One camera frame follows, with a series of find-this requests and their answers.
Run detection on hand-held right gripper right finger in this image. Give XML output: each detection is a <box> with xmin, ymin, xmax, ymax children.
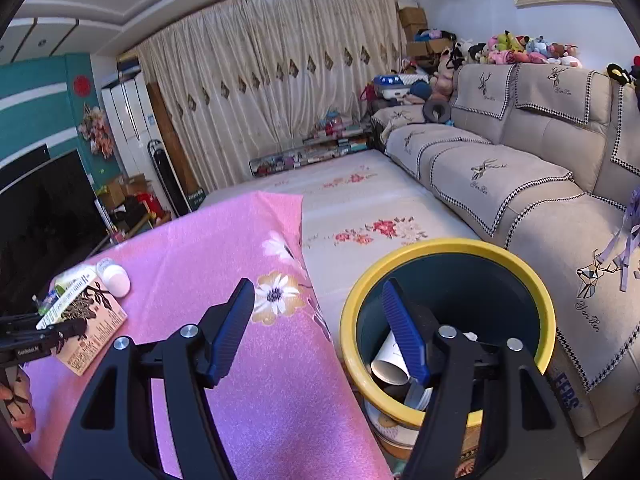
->
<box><xmin>381</xmin><ymin>278</ymin><xmax>584</xmax><ymax>480</ymax></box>

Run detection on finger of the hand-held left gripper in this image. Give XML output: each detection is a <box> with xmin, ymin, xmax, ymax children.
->
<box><xmin>38</xmin><ymin>318</ymin><xmax>89</xmax><ymax>345</ymax></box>

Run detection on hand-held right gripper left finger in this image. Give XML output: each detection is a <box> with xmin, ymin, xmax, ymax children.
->
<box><xmin>52</xmin><ymin>277</ymin><xmax>257</xmax><ymax>480</ymax></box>

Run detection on white paper cup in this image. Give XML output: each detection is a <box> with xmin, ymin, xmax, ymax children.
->
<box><xmin>370</xmin><ymin>332</ymin><xmax>436</xmax><ymax>412</ymax></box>

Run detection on floral print milk carton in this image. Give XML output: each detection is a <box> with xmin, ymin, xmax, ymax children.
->
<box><xmin>37</xmin><ymin>280</ymin><xmax>129</xmax><ymax>377</ymax></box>

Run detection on yellow-rimmed dark waste bin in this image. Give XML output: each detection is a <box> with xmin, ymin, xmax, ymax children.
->
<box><xmin>339</xmin><ymin>238</ymin><xmax>557</xmax><ymax>429</ymax></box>

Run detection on person's left hand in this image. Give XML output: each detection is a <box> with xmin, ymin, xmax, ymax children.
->
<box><xmin>0</xmin><ymin>366</ymin><xmax>37</xmax><ymax>444</ymax></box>

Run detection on clear plastic bottle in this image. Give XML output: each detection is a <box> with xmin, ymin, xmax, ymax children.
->
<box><xmin>31</xmin><ymin>290</ymin><xmax>57</xmax><ymax>314</ymax></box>

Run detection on green and white carton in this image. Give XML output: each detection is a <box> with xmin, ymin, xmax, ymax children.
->
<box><xmin>49</xmin><ymin>264</ymin><xmax>99</xmax><ymax>307</ymax></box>

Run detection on white plastic bottle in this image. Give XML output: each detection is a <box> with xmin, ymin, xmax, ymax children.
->
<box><xmin>95</xmin><ymin>258</ymin><xmax>132</xmax><ymax>298</ymax></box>

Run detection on pink floral tablecloth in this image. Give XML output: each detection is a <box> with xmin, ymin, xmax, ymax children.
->
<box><xmin>22</xmin><ymin>191</ymin><xmax>396</xmax><ymax>480</ymax></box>

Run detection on floral patterned container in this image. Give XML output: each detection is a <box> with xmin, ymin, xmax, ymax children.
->
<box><xmin>364</xmin><ymin>399</ymin><xmax>477</xmax><ymax>462</ymax></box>

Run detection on large curved television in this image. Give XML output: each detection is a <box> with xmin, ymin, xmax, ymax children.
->
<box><xmin>0</xmin><ymin>148</ymin><xmax>112</xmax><ymax>308</ymax></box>

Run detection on floral bed sheet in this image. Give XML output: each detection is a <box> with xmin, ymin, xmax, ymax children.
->
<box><xmin>199</xmin><ymin>149</ymin><xmax>482</xmax><ymax>378</ymax></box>

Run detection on open cardboard boxes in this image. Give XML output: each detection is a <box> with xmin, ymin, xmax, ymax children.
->
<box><xmin>101</xmin><ymin>173</ymin><xmax>154</xmax><ymax>212</ymax></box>

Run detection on black tower fan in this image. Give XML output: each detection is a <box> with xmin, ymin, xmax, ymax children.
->
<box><xmin>148</xmin><ymin>139</ymin><xmax>184</xmax><ymax>219</ymax></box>

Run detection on hanging flower decoration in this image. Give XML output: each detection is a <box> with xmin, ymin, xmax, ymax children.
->
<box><xmin>78</xmin><ymin>104</ymin><xmax>116</xmax><ymax>161</ymax></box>

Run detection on beige sofa with covers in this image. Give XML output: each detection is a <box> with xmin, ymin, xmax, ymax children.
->
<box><xmin>369</xmin><ymin>62</ymin><xmax>640</xmax><ymax>438</ymax></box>

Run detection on white standing air conditioner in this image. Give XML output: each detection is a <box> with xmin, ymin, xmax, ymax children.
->
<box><xmin>101</xmin><ymin>71</ymin><xmax>167</xmax><ymax>182</ymax></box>

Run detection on grey neck pillow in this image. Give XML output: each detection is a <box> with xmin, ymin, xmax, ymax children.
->
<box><xmin>422</xmin><ymin>99</ymin><xmax>454</xmax><ymax>124</ymax></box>

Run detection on lavender ribbon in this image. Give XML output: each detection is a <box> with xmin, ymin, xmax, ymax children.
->
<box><xmin>596</xmin><ymin>204</ymin><xmax>640</xmax><ymax>292</ymax></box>

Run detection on pile of plush toys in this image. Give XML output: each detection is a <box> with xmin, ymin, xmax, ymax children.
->
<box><xmin>369</xmin><ymin>55</ymin><xmax>462</xmax><ymax>112</ymax></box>

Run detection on beige patterned curtain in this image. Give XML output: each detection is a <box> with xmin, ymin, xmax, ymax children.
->
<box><xmin>134</xmin><ymin>0</ymin><xmax>417</xmax><ymax>197</ymax></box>

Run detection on stacked cardboard boxes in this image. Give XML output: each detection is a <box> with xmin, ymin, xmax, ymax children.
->
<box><xmin>397</xmin><ymin>5</ymin><xmax>432</xmax><ymax>57</ymax></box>

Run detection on row of plush toys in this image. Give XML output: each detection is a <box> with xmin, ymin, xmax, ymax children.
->
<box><xmin>449</xmin><ymin>29</ymin><xmax>584</xmax><ymax>69</ymax></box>

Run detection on wall-mounted black television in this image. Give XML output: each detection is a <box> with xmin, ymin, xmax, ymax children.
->
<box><xmin>0</xmin><ymin>143</ymin><xmax>51</xmax><ymax>192</ymax></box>

